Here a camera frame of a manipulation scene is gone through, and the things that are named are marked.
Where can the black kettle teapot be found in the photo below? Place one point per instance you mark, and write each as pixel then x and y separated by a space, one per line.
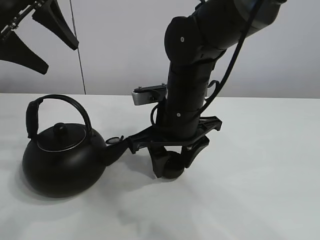
pixel 66 158

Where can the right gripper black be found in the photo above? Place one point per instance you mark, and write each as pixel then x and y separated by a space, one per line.
pixel 192 141

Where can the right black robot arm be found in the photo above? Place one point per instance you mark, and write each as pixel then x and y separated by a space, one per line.
pixel 202 49

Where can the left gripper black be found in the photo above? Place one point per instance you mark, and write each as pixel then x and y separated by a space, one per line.
pixel 48 14

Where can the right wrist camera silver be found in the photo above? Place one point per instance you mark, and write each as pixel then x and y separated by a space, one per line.
pixel 149 95

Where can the small black teacup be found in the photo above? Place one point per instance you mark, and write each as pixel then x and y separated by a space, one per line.
pixel 174 166

